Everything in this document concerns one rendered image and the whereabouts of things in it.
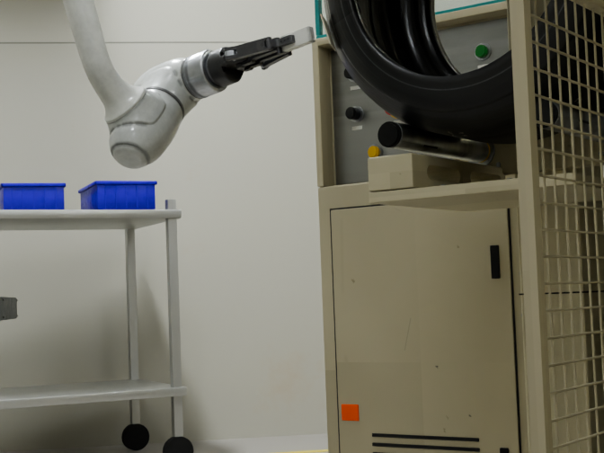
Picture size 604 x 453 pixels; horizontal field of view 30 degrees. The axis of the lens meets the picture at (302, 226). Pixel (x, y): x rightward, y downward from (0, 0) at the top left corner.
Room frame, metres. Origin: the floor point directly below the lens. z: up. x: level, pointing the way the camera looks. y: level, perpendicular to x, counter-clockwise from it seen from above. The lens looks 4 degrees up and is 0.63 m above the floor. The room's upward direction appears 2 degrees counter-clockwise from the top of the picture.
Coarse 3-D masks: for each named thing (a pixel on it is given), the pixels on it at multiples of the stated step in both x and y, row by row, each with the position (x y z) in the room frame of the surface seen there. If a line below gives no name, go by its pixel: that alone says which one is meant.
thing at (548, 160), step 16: (496, 144) 2.16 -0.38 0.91; (512, 144) 2.14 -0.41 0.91; (544, 144) 2.10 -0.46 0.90; (560, 144) 2.08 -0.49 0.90; (576, 144) 2.06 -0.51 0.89; (464, 160) 2.20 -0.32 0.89; (496, 160) 2.16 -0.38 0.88; (512, 160) 2.14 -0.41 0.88; (560, 160) 2.08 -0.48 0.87; (576, 160) 2.06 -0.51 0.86
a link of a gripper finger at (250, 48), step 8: (256, 40) 2.14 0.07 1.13; (264, 40) 2.14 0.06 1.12; (232, 48) 2.16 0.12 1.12; (240, 48) 2.15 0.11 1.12; (248, 48) 2.15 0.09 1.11; (256, 48) 2.14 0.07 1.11; (264, 48) 2.13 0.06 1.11; (272, 48) 2.13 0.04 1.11; (232, 56) 2.16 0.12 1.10; (240, 56) 2.15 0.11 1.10; (248, 56) 2.16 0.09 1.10
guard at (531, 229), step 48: (528, 0) 1.22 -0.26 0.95; (576, 0) 1.36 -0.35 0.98; (528, 48) 1.22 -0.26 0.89; (576, 48) 1.36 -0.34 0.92; (528, 96) 1.21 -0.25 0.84; (528, 144) 1.21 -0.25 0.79; (528, 192) 1.21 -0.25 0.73; (576, 192) 1.33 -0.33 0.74; (528, 240) 1.22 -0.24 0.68; (528, 288) 1.22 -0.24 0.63; (528, 336) 1.22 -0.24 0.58; (528, 384) 1.22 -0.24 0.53; (576, 384) 1.31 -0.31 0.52
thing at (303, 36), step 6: (300, 30) 2.12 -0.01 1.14; (306, 30) 2.11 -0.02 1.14; (282, 36) 2.15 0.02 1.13; (300, 36) 2.12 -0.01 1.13; (306, 36) 2.11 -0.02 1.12; (312, 36) 2.11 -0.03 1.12; (300, 42) 2.12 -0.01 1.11; (306, 42) 2.12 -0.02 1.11; (282, 48) 2.15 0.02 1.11; (288, 48) 2.14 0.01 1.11; (294, 48) 2.14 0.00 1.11
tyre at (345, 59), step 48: (336, 0) 1.94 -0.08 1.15; (384, 0) 2.15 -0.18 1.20; (432, 0) 2.17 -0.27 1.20; (336, 48) 1.98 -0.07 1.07; (384, 48) 2.12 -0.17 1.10; (432, 48) 2.14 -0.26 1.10; (384, 96) 1.91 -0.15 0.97; (432, 96) 1.84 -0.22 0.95; (480, 96) 1.79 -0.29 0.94; (576, 96) 1.80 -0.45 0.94
